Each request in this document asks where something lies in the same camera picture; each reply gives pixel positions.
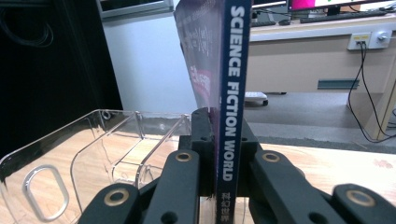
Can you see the low wheeled stand base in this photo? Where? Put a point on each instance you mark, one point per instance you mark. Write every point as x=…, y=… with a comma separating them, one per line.
x=256, y=98

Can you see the black keyboard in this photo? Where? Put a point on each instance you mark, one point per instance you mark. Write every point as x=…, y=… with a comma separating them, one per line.
x=342, y=16

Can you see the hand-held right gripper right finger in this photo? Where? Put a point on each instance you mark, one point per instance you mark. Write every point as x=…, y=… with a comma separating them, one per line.
x=249, y=146

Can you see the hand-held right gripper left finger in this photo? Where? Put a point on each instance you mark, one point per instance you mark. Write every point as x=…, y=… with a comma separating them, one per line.
x=202, y=149

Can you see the black computer mouse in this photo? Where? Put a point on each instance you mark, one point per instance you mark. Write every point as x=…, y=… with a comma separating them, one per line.
x=284, y=22

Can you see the grey framed monitor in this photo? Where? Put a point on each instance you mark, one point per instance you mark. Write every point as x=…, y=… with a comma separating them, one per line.
x=134, y=7

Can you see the clear acrylic file rack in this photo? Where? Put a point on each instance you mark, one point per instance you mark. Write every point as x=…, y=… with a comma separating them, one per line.
x=93, y=161

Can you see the beige wooden office desk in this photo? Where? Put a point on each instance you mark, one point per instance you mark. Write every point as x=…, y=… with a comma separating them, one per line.
x=311, y=62

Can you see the white wall socket box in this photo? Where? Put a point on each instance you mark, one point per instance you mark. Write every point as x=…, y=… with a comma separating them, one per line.
x=369, y=39

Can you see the computer monitor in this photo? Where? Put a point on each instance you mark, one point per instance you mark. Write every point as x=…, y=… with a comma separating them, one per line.
x=342, y=3

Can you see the white cabinet panel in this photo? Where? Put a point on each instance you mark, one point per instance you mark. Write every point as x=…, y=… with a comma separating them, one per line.
x=149, y=62

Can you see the dark purple magazine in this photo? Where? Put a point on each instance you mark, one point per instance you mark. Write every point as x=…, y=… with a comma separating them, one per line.
x=233, y=93

